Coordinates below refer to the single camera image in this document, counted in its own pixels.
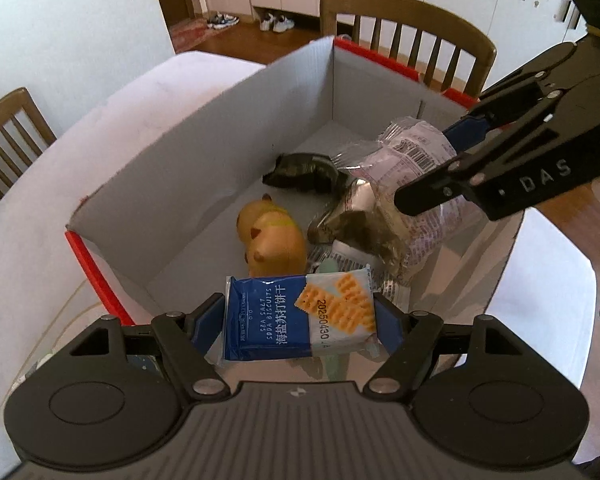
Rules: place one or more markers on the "pair of black sneakers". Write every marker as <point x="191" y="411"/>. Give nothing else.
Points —
<point x="223" y="21"/>

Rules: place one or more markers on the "wooden slat-back chair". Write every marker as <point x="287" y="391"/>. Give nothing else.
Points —
<point x="410" y="20"/>
<point x="5" y="150"/>

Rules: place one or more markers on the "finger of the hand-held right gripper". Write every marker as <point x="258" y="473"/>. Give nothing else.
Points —
<point x="425" y="195"/>
<point x="462" y="132"/>

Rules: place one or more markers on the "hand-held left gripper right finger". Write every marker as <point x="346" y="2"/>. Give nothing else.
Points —
<point x="391" y="321"/>

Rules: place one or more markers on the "yellow animal toy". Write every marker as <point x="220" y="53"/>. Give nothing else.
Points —
<point x="272" y="240"/>

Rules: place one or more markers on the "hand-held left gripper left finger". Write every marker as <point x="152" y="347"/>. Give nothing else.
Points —
<point x="210" y="320"/>

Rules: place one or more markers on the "dark green snack packet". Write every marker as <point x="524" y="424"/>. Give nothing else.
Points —
<point x="300" y="172"/>

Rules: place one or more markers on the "clear purple printed packet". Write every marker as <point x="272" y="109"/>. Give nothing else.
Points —
<point x="410" y="155"/>

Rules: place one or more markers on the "red patterned rug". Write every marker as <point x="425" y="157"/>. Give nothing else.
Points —
<point x="192" y="35"/>

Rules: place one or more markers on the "blue cracker packet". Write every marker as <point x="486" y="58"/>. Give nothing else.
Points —
<point x="280" y="320"/>

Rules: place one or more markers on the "red and white cardboard box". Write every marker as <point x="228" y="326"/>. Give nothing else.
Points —
<point x="220" y="160"/>

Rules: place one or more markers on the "white and green packet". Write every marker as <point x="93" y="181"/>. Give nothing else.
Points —
<point x="347" y="262"/>

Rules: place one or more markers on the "pair of white sneakers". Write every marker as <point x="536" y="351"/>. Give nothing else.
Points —
<point x="277" y="23"/>

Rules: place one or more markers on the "silver and dark snack packet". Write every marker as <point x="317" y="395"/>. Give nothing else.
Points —
<point x="360" y="215"/>

